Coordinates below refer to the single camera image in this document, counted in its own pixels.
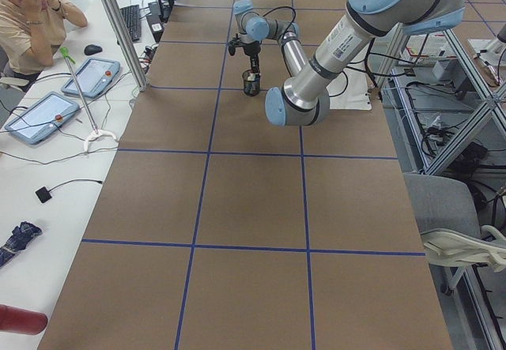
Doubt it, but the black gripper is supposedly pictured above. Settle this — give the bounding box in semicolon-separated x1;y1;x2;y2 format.
242;41;261;80

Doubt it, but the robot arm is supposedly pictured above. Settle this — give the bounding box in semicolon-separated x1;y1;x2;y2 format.
233;0;465;126

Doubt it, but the black mesh pen cup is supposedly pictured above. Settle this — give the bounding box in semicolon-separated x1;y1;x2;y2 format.
242;70;261;96

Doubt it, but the black keyboard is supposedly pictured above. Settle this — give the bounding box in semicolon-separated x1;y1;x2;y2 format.
119;5;142;42

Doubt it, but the black computer mouse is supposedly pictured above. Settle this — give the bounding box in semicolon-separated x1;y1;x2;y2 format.
83;44;103;56

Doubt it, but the teach pendant far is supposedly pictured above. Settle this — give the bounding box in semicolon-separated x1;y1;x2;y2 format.
74;57;120;100

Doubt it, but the teach pendant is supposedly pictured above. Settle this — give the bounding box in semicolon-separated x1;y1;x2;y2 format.
74;57;120;100
5;92;80;145

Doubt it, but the brown paper table cover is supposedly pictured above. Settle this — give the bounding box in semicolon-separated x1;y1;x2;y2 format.
40;0;451;349

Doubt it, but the seated person beige shirt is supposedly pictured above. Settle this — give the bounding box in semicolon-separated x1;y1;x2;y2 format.
1;0;88;83

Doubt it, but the teach pendant near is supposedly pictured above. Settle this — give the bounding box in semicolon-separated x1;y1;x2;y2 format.
5;92;80;145

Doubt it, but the grey office chair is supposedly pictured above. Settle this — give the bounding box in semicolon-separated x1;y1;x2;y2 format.
403;173;505;295

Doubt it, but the small black puck device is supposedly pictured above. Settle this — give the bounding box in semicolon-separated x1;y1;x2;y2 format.
35;186;52;203

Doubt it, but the folded dark umbrella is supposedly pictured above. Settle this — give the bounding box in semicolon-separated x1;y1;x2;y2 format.
1;221;43;267

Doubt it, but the red bottle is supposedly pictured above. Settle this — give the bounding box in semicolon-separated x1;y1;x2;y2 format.
1;304;48;335

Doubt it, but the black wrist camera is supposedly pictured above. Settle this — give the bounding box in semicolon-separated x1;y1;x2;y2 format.
228;37;247;56

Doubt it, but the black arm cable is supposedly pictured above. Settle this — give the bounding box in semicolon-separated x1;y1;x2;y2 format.
260;6;298;45

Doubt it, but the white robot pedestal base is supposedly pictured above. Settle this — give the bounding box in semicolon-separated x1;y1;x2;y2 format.
327;48;372;111

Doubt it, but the aluminium frame post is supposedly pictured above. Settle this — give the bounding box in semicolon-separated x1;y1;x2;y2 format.
101;0;148;92

